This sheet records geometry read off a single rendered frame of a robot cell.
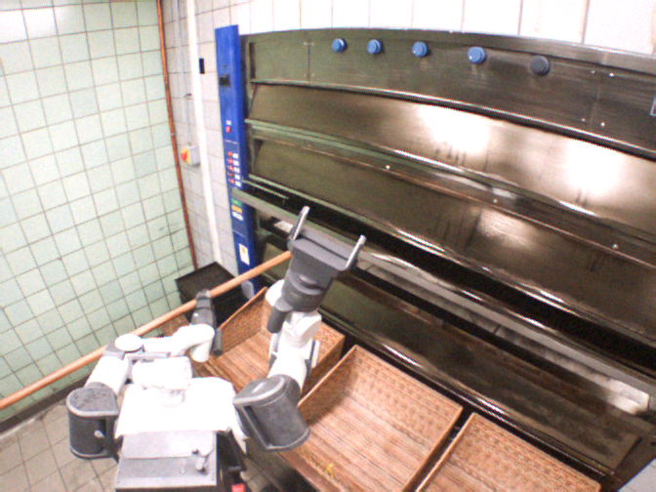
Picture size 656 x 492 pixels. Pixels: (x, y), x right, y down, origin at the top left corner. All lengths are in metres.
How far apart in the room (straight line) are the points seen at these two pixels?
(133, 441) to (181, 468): 0.12
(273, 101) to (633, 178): 1.28
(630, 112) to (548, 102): 0.20
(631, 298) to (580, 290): 0.14
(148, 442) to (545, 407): 1.19
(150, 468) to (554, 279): 1.06
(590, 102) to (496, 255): 0.49
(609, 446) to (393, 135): 1.25
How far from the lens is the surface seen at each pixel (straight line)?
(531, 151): 1.02
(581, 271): 1.08
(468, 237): 1.14
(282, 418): 0.80
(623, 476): 1.57
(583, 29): 0.97
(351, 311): 1.61
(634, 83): 0.98
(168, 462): 0.77
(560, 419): 1.42
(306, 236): 0.69
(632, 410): 1.35
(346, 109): 1.30
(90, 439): 0.94
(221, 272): 2.12
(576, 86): 0.98
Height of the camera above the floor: 2.04
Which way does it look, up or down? 31 degrees down
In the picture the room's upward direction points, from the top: straight up
